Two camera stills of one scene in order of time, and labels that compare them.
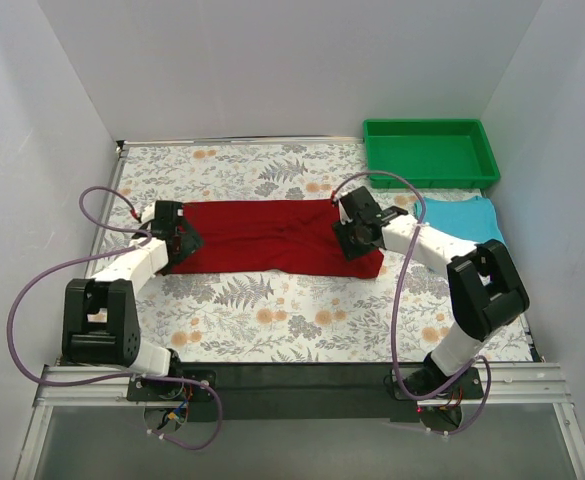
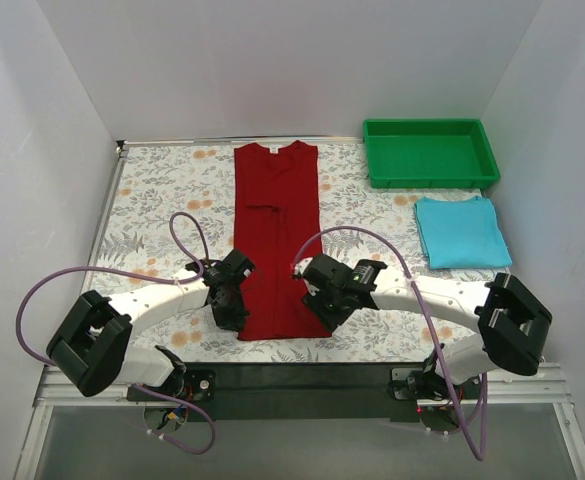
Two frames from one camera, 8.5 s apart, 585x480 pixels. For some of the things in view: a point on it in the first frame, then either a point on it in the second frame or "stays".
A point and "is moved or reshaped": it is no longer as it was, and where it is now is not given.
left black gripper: x=183 y=240 → x=229 y=310
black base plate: x=297 y=391 stays
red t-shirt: x=290 y=238 is moved or reshaped
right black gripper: x=348 y=245 → x=319 y=305
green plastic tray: x=433 y=153 stays
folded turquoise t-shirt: x=473 y=218 stays
